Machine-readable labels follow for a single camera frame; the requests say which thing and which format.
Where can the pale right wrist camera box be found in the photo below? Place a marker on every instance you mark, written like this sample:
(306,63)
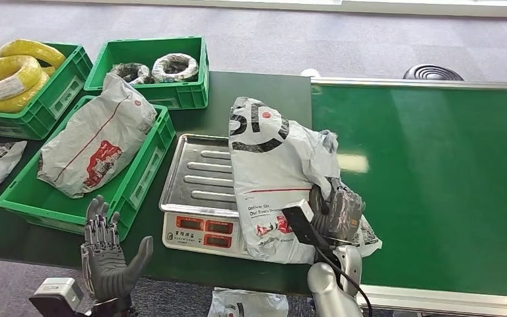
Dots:
(301,225)

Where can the large green plastic crate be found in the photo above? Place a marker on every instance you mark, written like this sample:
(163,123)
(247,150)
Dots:
(48,204)

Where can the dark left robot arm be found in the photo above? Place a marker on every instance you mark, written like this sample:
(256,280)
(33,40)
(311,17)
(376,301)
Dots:
(113,308)

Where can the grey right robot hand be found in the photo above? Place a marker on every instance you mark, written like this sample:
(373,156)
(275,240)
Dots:
(341,214)

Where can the white electronic scale steel tray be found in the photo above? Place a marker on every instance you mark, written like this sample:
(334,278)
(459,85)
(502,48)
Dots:
(196,175)

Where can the white courier package black print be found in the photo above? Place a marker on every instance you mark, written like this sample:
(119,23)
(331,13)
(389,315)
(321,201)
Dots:
(275,170)

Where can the white courier bag on floor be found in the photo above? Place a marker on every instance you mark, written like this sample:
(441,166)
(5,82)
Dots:
(253,304)

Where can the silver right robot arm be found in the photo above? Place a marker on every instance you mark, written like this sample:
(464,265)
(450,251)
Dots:
(328,293)

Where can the small green plastic crate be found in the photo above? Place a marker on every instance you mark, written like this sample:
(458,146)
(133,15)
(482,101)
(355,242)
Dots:
(148,50)

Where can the black ribbed round disc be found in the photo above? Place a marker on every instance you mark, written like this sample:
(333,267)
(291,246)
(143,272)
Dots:
(433,72)

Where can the green conveyor belt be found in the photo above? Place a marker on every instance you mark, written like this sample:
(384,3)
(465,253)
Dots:
(433,175)

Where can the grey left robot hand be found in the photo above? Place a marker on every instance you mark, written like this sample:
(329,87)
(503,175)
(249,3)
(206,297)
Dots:
(105,267)

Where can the small white round object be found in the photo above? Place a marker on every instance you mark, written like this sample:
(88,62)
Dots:
(310,72)

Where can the grey courier package red print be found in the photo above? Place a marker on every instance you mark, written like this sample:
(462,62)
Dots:
(96,140)

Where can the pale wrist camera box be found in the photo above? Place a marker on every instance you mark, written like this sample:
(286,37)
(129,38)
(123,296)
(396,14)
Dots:
(59,288)
(301,225)

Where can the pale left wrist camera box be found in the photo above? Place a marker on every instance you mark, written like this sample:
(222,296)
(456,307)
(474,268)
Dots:
(59,288)

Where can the green crate with label slot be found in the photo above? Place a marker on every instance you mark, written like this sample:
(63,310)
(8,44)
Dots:
(56,100)

